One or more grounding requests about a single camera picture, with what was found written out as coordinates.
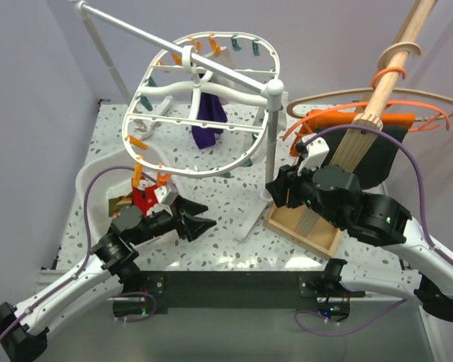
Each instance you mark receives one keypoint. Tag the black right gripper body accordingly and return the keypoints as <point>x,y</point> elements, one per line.
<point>300,188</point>

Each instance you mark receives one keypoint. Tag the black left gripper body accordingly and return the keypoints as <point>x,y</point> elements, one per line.
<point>159,222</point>

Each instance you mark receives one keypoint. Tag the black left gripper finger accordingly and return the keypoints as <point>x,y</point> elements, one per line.
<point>192,227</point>
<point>186,207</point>

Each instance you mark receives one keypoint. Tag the red Christmas sock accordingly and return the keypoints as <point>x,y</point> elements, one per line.
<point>147,196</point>

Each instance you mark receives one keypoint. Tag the green striped sock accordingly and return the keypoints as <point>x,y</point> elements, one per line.
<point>117,203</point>

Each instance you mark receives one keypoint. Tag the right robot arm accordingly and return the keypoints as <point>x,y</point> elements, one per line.
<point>378,221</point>

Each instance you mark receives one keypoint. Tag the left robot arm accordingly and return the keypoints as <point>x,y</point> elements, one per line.
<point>24,327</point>

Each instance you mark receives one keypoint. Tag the orange plastic hanger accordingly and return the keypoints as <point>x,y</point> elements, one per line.
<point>441,114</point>

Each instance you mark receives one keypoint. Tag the wooden rack base tray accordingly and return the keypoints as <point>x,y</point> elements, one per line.
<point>305,228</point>

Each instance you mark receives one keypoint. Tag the white plastic basin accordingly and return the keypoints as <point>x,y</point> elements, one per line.
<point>100,180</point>

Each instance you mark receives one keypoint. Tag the dark grey garment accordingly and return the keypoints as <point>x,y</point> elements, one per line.
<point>374,167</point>

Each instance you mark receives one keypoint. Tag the white drying stand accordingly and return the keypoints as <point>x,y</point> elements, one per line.
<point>190,65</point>

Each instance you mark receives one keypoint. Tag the purple sock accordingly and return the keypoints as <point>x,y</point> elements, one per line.
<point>210,109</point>

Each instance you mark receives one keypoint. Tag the white sock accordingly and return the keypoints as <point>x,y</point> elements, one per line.
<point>225,58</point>

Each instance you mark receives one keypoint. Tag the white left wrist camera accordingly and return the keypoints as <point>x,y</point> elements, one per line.
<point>166,195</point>

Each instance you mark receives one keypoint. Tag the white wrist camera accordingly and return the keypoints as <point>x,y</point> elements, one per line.
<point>313,151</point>
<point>166,195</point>

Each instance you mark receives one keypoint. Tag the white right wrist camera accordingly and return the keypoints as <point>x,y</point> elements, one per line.
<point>313,151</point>

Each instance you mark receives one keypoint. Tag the wooden rack post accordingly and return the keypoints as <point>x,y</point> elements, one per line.
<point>356,143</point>

